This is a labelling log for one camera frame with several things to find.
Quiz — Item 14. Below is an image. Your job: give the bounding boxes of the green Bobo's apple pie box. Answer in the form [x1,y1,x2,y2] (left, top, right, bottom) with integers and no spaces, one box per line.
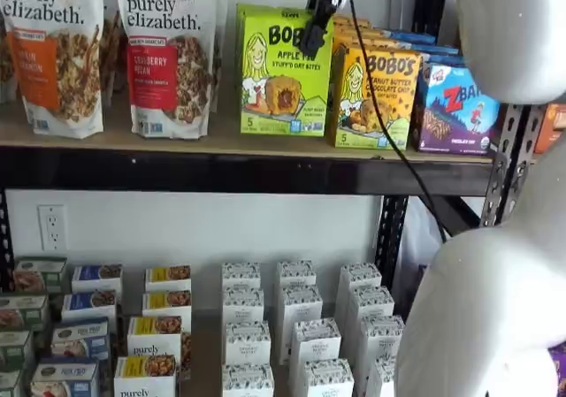
[235,2,334,139]

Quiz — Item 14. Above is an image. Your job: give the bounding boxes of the yellow Bobo's peanut butter box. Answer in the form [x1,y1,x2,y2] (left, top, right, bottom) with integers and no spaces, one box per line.
[332,34,391,50]
[325,44,423,151]
[332,24,382,38]
[332,15,373,27]

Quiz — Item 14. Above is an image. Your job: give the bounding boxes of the blue Zbar snack box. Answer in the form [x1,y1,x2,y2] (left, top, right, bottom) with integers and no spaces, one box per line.
[399,42,462,57]
[419,53,468,68]
[388,29,437,44]
[412,62,501,156]

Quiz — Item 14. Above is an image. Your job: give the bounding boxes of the black metal shelf rack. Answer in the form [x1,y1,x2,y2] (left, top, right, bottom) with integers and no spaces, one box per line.
[0,0,494,293]

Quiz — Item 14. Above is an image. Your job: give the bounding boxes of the particle board shelf panel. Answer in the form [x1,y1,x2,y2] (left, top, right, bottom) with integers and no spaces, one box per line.
[0,76,495,165]

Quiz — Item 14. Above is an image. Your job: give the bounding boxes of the orange snack box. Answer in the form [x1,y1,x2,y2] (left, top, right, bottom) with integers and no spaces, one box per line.
[533,103,566,156]

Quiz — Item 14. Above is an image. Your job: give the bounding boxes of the yellow label granola box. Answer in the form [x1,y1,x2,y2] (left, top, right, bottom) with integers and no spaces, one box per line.
[126,316,184,363]
[113,355,179,397]
[144,265,193,294]
[141,289,193,323]

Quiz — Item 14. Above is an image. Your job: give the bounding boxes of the blue label oatmeal box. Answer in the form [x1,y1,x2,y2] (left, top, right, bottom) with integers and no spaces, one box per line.
[29,357,101,397]
[50,317,111,363]
[71,263,125,297]
[60,289,119,324]

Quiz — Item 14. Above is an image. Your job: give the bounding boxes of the green label oatmeal box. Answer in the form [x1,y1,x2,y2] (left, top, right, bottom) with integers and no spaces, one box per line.
[11,256,68,295]
[0,294,50,332]
[0,369,24,397]
[0,329,35,370]

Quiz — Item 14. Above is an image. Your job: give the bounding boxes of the purple snack box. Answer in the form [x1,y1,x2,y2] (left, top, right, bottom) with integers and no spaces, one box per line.
[547,340,566,397]

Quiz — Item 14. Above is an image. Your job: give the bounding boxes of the granola bag red label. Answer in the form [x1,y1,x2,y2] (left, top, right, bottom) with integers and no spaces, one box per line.
[115,0,218,140]

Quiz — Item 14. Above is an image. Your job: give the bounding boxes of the granola bag orange label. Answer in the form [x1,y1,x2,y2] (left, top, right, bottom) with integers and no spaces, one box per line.
[100,3,121,94]
[0,0,106,141]

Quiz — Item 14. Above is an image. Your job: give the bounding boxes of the white patterned carton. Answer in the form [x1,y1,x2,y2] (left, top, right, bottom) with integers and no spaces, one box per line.
[278,284,324,355]
[221,286,265,325]
[348,285,396,328]
[358,315,406,363]
[275,260,317,290]
[225,321,272,367]
[220,262,263,293]
[339,263,383,319]
[221,363,276,397]
[302,358,356,397]
[368,355,399,397]
[288,318,342,372]

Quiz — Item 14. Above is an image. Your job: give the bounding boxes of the white plastic sheet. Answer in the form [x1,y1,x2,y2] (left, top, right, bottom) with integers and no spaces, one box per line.
[399,196,445,283]

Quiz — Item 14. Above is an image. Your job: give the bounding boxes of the white granola bag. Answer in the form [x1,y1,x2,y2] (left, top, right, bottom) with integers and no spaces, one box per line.
[0,14,19,105]

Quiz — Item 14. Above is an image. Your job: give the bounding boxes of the white patterned small boxes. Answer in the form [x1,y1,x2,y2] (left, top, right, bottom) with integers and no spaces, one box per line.
[43,277,399,397]

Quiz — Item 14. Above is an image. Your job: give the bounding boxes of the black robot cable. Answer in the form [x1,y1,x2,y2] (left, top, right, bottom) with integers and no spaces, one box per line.
[348,0,448,244]

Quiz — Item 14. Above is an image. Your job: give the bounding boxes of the white wall power outlet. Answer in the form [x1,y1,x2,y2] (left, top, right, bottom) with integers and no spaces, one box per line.
[37,203,69,253]

